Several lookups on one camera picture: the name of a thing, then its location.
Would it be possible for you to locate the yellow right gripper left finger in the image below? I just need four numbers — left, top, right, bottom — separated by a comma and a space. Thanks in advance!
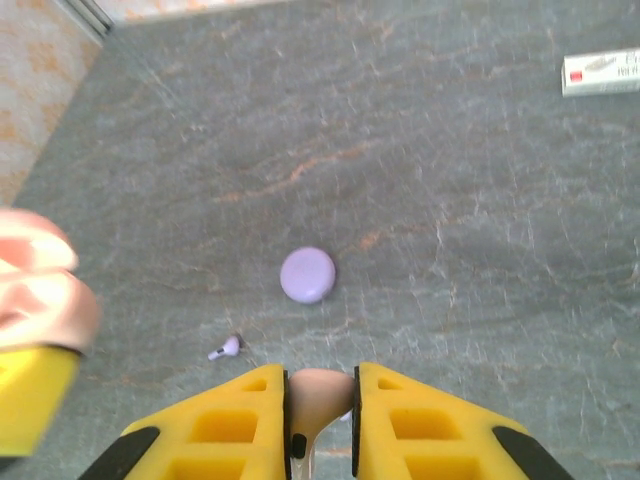
89, 363, 291, 480

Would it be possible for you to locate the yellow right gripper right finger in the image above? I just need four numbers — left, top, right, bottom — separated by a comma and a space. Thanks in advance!
352, 362, 571, 480

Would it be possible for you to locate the purple wireless earbud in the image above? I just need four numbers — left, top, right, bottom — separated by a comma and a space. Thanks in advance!
207, 335, 245, 362

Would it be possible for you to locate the pink round earbud case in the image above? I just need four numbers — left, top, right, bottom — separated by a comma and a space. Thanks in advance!
0, 207, 104, 357

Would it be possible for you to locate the pink wireless earbud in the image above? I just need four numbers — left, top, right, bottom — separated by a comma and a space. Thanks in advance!
288, 368, 354, 480

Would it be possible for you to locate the purple round earbud case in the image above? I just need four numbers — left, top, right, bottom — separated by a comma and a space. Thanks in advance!
279, 246, 337, 305

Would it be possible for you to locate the small white eraser box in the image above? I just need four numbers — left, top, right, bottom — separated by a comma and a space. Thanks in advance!
561, 47, 640, 99

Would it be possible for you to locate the aluminium corner post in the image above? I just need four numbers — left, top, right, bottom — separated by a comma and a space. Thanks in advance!
63, 0, 117, 37

